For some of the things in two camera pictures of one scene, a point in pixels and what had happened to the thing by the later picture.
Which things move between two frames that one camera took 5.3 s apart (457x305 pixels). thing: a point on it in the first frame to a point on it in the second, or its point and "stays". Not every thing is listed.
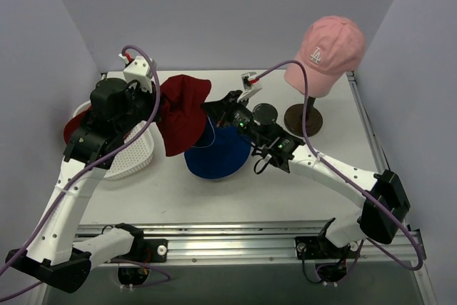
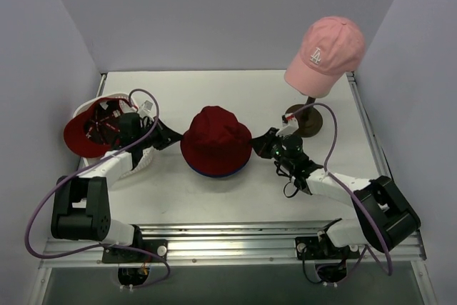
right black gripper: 226,110 to 268,143
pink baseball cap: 333,47 stays
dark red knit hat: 181,114 to 216,141
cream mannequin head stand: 293,118 stays
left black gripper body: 149,99 to 159,137
